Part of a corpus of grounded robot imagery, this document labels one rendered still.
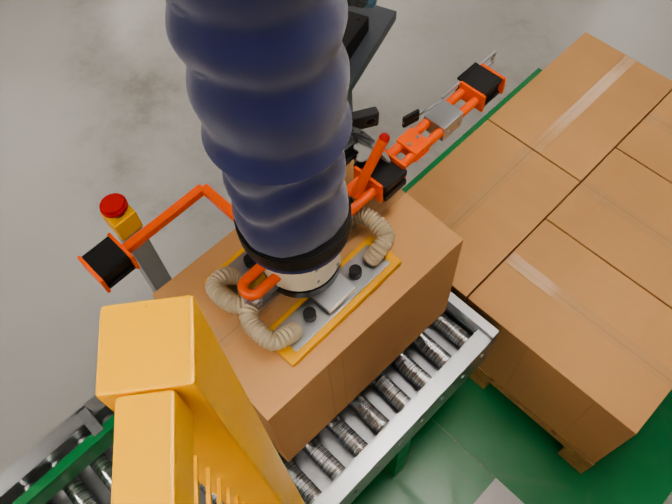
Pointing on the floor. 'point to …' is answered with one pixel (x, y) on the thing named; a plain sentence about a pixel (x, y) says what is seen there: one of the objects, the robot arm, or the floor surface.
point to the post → (156, 278)
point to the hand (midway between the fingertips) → (387, 167)
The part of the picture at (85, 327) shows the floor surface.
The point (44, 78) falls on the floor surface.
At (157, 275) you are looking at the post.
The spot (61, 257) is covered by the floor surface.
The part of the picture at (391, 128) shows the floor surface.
